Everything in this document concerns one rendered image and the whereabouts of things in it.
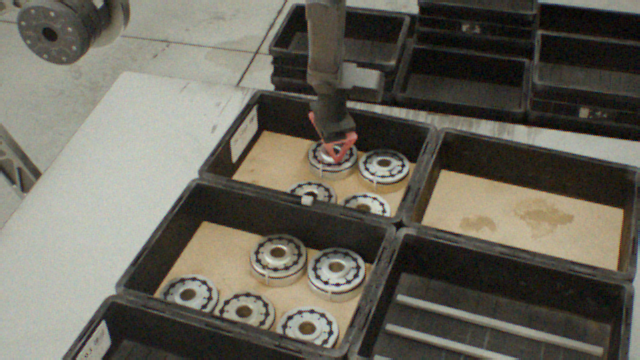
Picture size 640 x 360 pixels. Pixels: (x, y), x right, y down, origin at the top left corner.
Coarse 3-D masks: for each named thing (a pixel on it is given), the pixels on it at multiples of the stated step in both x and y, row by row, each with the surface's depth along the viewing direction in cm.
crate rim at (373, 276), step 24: (240, 192) 144; (168, 216) 140; (336, 216) 140; (360, 216) 139; (384, 240) 135; (120, 288) 128; (192, 312) 124; (360, 312) 123; (264, 336) 120; (288, 336) 120
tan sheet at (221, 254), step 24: (192, 240) 149; (216, 240) 149; (240, 240) 149; (192, 264) 145; (216, 264) 145; (240, 264) 145; (240, 288) 140; (264, 288) 140; (288, 288) 140; (336, 312) 136
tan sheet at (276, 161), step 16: (256, 144) 171; (272, 144) 170; (288, 144) 170; (304, 144) 170; (256, 160) 167; (272, 160) 166; (288, 160) 166; (304, 160) 166; (240, 176) 163; (256, 176) 163; (272, 176) 163; (288, 176) 163; (304, 176) 163; (352, 176) 162; (336, 192) 159; (352, 192) 159; (368, 192) 159; (400, 192) 158
